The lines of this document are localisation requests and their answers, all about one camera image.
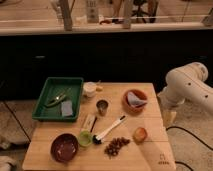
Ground wooden block with black stick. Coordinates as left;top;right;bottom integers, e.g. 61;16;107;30
82;114;97;132

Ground pile of brown nuts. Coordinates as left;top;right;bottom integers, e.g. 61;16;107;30
104;137;130;157

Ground black cable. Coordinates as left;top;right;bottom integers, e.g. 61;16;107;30
165;125;213;171

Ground terracotta bowl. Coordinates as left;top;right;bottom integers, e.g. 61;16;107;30
122;89;148;113

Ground green scissors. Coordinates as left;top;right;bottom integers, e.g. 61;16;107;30
45;89;69;108

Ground white plastic cup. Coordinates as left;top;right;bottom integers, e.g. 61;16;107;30
83;82;97;97

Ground blue-grey cloth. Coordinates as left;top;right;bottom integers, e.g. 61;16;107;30
127;91;147;107

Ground dark red bowl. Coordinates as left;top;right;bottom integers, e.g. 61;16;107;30
50;133;78;163

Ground grey sponge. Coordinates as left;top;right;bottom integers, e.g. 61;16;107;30
61;101;73;117

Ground green plastic tray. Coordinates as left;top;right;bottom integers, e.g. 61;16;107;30
32;77;84;122

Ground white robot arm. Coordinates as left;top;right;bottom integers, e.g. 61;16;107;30
157;62;213;127

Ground small green cup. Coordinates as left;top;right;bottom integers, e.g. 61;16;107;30
77;130;92;147

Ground white handled brush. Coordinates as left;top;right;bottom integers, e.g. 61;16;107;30
92;115;125;144

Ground orange apple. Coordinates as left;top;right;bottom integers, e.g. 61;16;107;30
133;127;148;144

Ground small metal cup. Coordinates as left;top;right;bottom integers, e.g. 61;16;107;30
96;100;109;116

